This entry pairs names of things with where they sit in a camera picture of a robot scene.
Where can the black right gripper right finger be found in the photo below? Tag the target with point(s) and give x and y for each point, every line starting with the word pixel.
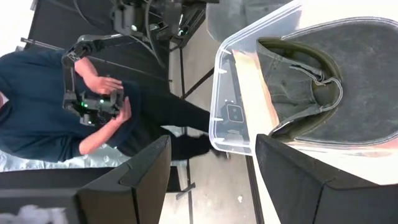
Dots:
pixel 311 202

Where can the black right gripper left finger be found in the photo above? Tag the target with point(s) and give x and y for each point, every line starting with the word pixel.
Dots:
pixel 136 186

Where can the dark green baseball cap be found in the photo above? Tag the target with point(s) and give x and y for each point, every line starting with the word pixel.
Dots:
pixel 367 87

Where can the crinkled silver sheet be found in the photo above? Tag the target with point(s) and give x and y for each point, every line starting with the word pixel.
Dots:
pixel 93 160

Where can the black metal stand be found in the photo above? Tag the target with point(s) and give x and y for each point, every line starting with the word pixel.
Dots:
pixel 186 155

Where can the person's hand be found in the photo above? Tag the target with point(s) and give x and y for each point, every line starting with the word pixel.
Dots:
pixel 104 84
pixel 125 110

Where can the clear plastic bin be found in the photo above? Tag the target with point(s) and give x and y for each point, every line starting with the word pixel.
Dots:
pixel 224 93

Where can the person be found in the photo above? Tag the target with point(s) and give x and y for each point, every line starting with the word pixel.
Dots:
pixel 31 109

